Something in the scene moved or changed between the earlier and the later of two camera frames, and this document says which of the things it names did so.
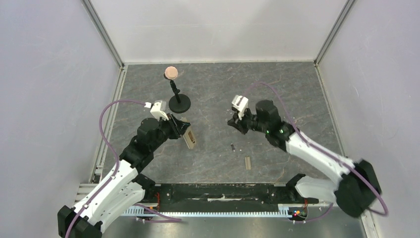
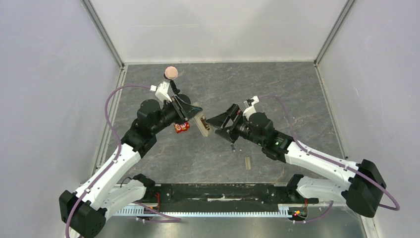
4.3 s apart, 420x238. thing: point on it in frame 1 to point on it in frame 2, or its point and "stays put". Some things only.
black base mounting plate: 242,195 stays put
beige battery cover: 248,163 stays put
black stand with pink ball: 179,103 stays put
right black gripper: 242,121 to 234,121
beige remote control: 189,136 to 202,122
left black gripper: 175,124 to 184,111
